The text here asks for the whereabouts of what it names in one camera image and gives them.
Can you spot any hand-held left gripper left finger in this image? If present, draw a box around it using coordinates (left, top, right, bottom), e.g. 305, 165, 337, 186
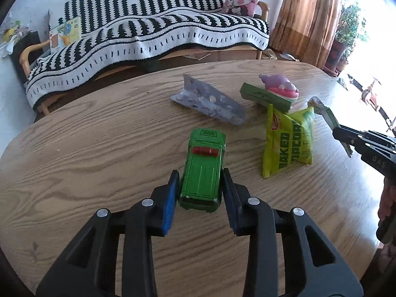
35, 170, 181, 297

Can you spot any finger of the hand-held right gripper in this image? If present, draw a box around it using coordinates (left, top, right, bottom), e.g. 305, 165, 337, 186
332, 124, 396, 149

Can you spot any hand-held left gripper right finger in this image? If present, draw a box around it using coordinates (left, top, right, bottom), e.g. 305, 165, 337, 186
221, 168, 364, 297

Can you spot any small green packet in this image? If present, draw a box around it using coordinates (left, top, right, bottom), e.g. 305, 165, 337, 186
308, 96, 353, 158

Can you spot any green toy car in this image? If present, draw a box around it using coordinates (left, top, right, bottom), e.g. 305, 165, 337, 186
178, 128, 227, 214

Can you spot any person's right hand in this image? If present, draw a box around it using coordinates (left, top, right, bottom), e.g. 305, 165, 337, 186
378, 176, 396, 223

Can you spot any ride-on toy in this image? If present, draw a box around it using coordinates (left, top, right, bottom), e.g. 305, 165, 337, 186
360, 77, 383, 112

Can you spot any yellow green popcorn bag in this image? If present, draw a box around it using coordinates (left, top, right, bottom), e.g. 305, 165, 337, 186
262, 103, 316, 179

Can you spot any pink purple squishy toy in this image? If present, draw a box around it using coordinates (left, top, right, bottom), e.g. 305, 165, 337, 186
259, 74, 300, 101

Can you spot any silver foil blister strip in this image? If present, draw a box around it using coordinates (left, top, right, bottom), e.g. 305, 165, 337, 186
170, 74, 248, 126

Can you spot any flat green box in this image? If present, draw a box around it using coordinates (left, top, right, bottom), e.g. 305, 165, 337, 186
240, 82, 293, 113

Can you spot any potted plant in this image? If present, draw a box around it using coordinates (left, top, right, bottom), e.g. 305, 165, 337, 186
325, 0, 370, 76

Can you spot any brown curtain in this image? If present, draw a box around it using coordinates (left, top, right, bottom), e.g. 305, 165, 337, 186
269, 0, 345, 70

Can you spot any pink cartoon pillow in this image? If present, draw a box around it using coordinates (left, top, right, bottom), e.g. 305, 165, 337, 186
220, 0, 263, 17

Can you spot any striped black white sofa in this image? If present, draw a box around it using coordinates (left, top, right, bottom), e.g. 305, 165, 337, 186
25, 0, 270, 109

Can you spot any colourful picture book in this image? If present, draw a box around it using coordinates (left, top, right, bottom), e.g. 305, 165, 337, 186
49, 17, 82, 54

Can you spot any dark side cabinet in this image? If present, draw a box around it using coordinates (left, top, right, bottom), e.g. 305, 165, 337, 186
9, 31, 42, 82

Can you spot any clutter pile with yellow bowl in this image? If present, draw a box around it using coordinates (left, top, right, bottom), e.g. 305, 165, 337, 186
0, 20, 31, 58

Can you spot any wooden frame sofa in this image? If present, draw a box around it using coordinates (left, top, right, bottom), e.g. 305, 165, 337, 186
19, 0, 270, 115

